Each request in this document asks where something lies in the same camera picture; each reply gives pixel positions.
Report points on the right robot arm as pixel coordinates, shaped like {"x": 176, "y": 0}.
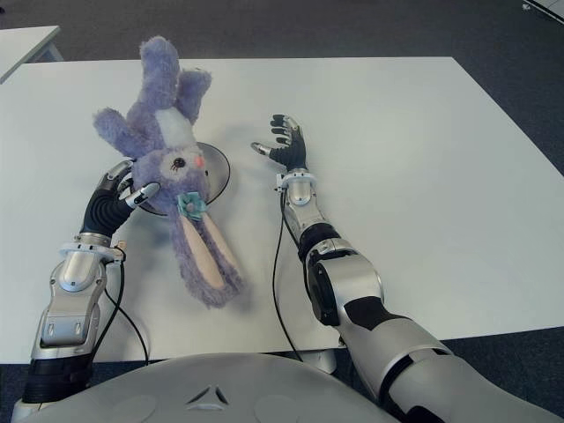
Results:
{"x": 352, "y": 282}

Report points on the white plate black rim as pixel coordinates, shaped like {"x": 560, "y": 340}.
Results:
{"x": 218, "y": 172}

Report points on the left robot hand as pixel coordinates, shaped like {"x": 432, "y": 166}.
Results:
{"x": 103, "y": 211}

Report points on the grey robot torso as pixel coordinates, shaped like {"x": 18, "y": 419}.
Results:
{"x": 211, "y": 388}

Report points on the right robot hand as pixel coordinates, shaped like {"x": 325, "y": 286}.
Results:
{"x": 293, "y": 152}

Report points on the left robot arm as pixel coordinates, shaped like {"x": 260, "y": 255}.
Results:
{"x": 66, "y": 308}

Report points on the white table leg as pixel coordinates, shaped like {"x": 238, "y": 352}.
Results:
{"x": 324, "y": 361}

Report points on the white furniture edge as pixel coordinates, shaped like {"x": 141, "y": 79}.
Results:
{"x": 548, "y": 5}

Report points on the purple plush doll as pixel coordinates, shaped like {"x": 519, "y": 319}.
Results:
{"x": 172, "y": 176}

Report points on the white side table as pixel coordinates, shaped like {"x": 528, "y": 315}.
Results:
{"x": 22, "y": 44}

